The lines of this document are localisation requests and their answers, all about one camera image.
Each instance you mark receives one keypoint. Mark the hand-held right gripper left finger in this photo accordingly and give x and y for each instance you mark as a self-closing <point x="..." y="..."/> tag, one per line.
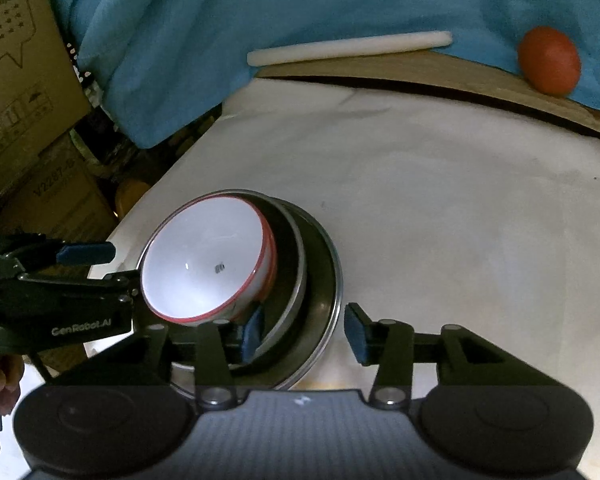
<point x="252" y="334"/>

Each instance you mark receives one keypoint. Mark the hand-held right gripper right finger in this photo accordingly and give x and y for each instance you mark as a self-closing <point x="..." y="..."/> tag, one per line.
<point x="356" y="331"/>

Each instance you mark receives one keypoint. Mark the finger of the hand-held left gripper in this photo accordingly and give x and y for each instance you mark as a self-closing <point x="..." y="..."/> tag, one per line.
<point x="87" y="253"/>
<point x="105" y="285"/>

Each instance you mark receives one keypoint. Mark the large steel plate with sticker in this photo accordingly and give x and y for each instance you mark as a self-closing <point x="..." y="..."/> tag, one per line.
<point x="333" y="285"/>

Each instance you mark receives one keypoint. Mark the steel bowl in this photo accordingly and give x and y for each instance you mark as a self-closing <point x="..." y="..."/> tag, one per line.
<point x="287" y="240"/>

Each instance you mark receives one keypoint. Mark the white bowl with dark speck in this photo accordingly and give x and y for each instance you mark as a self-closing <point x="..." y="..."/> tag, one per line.
<point x="205" y="240"/>

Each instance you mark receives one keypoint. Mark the person's left hand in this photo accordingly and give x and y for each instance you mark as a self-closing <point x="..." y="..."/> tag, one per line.
<point x="0" y="376"/>

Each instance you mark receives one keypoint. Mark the brown cardboard box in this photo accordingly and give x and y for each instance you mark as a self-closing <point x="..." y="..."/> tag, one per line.
<point x="65" y="202"/>

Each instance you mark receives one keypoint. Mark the yellow object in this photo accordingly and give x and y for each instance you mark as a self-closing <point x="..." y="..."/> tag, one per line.
<point x="131" y="196"/>

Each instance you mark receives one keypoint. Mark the printed cardboard box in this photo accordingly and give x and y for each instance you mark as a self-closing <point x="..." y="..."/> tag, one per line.
<point x="20" y="85"/>

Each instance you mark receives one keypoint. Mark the wooden board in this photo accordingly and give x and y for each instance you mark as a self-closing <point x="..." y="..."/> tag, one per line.
<point x="480" y="78"/>

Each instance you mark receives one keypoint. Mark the white rolling pin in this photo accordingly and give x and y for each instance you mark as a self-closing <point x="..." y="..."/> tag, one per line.
<point x="350" y="48"/>

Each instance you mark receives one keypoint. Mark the blue cloth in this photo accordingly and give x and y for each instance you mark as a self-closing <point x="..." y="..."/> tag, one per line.
<point x="280" y="0"/>

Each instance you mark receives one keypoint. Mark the red ball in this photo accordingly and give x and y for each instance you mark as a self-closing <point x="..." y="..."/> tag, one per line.
<point x="550" y="60"/>

